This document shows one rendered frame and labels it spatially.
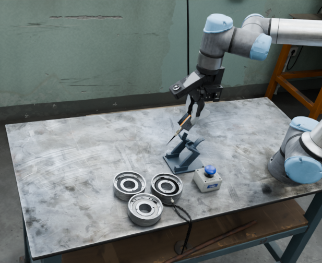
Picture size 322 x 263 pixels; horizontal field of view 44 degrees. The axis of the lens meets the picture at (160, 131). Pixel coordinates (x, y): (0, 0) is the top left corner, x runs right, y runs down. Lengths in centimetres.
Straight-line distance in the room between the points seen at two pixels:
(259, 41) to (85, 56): 181
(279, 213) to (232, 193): 42
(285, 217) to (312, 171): 49
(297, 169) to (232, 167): 28
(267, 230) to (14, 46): 185
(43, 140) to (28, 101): 143
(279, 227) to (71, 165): 87
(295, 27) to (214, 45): 26
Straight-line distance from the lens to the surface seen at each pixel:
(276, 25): 130
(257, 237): 167
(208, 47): 120
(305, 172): 135
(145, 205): 127
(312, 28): 130
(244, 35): 118
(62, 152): 146
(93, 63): 286
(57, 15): 266
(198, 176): 138
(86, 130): 156
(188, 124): 134
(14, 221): 230
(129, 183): 133
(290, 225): 177
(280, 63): 351
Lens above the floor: 174
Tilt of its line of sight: 36 degrees down
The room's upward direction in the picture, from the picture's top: 11 degrees clockwise
